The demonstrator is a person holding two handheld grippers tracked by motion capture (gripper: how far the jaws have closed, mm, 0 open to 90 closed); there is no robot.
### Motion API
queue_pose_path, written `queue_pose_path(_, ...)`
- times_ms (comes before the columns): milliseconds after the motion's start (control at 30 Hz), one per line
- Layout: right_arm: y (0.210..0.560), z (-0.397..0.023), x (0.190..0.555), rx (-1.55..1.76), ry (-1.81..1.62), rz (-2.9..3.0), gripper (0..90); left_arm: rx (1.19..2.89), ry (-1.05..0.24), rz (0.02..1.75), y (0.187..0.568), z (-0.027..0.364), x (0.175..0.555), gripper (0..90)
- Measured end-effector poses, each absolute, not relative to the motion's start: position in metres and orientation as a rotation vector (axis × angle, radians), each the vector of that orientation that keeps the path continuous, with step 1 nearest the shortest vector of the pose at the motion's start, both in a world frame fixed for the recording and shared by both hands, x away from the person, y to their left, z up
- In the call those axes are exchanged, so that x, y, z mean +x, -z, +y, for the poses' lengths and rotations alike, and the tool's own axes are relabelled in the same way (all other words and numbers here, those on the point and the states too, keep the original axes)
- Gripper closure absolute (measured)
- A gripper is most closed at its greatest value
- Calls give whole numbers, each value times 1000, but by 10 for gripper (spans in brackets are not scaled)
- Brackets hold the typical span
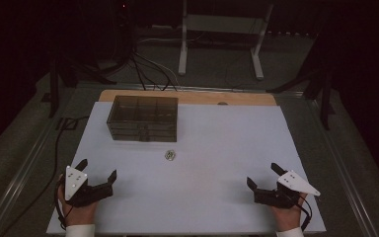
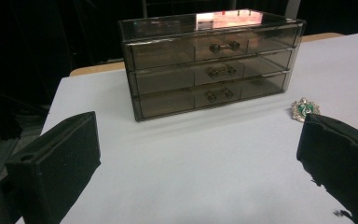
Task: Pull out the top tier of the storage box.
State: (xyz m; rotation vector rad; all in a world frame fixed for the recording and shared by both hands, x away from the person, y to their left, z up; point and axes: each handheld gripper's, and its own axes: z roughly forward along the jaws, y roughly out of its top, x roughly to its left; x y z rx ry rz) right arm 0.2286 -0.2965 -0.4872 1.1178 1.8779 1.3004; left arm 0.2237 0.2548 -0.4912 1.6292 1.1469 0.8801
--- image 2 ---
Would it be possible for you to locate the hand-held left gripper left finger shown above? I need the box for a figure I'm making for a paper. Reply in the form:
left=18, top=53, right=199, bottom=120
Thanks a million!
left=5, top=111, right=102, bottom=224

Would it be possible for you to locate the smoky transparent drawer organiser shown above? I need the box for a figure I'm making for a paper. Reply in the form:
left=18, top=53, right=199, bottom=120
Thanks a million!
left=117, top=8, right=307, bottom=122

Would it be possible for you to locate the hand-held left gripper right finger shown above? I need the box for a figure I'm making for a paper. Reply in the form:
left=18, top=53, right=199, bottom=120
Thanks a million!
left=296, top=113, right=358, bottom=224

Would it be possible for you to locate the white table mat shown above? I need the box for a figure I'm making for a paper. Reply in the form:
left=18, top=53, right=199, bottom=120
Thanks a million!
left=15, top=31, right=358, bottom=224

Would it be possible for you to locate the green and silver crest badge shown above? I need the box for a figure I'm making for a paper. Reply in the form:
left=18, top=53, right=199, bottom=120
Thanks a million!
left=291, top=97, right=321, bottom=123

